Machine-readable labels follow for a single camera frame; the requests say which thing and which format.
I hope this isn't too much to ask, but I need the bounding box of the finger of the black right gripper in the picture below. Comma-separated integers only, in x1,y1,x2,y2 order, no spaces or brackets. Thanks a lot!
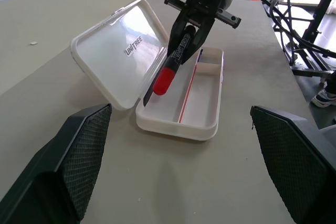
182,10,219,66
167,4,200,58

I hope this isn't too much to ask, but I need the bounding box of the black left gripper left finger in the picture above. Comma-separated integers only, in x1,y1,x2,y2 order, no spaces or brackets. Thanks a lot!
0,103,113,224

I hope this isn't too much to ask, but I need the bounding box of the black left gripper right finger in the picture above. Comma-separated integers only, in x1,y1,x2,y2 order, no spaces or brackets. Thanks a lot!
249,105,336,224

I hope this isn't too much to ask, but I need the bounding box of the black marker with red cap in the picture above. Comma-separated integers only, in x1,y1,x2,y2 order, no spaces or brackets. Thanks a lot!
152,25,197,96

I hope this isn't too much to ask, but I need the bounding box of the white plastic pencil case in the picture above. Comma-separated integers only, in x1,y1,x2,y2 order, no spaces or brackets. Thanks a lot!
70,0,225,142

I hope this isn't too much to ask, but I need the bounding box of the silver robot body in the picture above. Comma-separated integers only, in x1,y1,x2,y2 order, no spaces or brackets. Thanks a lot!
319,123,336,145

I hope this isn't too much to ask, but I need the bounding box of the white sneaker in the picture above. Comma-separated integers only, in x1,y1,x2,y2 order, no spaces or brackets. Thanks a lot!
311,89,336,108

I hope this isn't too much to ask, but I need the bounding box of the person leg in dark trousers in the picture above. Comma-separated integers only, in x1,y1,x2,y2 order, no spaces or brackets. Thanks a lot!
324,71,336,94

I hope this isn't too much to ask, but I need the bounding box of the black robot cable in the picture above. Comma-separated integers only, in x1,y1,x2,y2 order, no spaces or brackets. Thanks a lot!
236,0,336,58

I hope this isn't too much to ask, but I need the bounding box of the black metal stand frame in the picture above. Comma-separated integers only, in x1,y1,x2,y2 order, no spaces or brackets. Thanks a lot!
272,0,336,78

